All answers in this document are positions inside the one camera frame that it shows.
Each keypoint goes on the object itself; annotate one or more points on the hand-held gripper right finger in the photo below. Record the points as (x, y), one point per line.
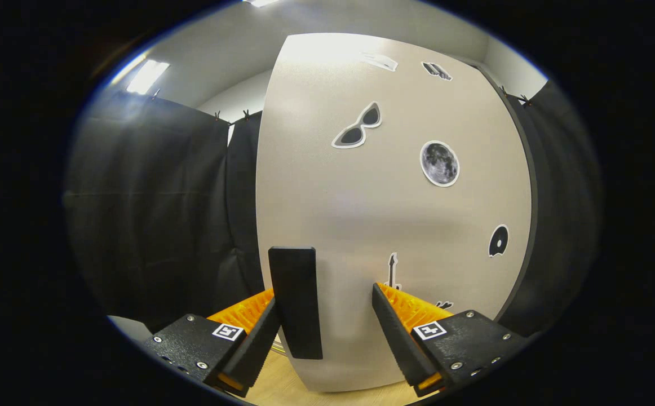
(399, 344)

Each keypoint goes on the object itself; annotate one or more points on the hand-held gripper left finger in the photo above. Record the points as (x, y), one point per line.
(254, 352)

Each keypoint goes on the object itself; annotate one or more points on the beige shoe cabinet door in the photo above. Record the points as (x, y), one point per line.
(333, 197)

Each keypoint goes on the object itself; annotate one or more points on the black backdrop cloth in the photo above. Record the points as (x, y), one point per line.
(153, 214)

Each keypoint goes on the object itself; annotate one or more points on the narrow ceiling light strip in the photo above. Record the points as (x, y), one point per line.
(148, 76)

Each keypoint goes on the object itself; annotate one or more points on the wide ceiling light panel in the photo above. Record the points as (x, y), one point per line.
(261, 2)

